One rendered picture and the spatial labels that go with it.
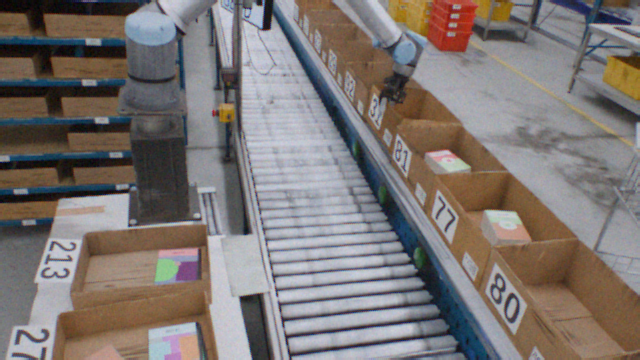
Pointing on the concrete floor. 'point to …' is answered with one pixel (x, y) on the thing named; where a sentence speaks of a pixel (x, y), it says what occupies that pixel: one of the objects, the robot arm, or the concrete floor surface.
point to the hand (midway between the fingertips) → (381, 113)
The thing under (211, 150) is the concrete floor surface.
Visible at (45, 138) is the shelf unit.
